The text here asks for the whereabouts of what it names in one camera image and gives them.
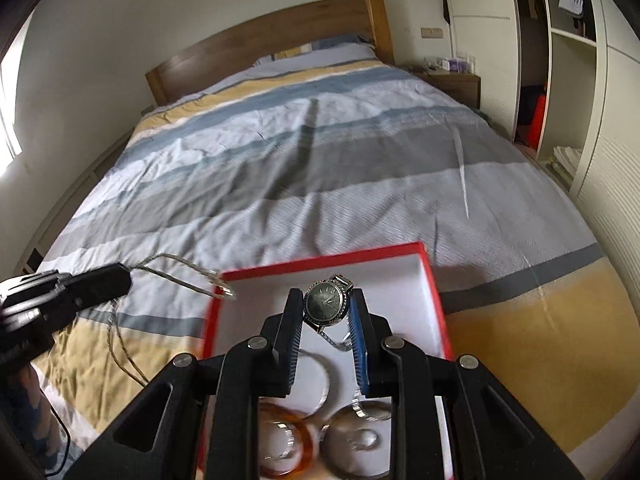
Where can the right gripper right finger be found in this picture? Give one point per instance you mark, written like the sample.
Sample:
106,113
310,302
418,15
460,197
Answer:
444,411

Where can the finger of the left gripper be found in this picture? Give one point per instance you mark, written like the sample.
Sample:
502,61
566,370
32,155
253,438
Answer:
27,280
74,293

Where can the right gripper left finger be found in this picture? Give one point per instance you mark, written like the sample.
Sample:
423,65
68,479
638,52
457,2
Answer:
157,435

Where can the amber resin bangle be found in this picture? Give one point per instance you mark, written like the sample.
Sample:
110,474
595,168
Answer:
285,443

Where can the red jewelry box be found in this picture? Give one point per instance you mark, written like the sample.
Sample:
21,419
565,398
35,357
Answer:
397,283

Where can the silver wrist watch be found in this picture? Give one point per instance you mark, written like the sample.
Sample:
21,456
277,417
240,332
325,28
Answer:
325,305

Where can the dark brown bangle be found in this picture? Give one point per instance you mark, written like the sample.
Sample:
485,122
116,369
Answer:
355,444

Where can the thin gold bangle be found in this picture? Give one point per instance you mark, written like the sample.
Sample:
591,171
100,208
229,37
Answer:
313,383

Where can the window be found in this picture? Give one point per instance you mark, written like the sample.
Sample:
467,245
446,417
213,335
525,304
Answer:
10,68

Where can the striped duvet cover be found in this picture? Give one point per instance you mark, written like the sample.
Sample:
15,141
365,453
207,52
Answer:
311,157

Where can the red bag in wardrobe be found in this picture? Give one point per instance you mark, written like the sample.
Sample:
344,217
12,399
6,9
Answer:
534,129

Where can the wooden nightstand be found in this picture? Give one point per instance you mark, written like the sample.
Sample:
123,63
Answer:
463,87

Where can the grey pillow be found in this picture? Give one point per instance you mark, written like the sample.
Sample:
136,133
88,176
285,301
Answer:
336,48

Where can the white wardrobe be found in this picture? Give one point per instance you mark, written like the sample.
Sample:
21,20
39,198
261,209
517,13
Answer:
588,67

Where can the wooden headboard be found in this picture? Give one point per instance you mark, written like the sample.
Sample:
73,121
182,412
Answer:
238,47

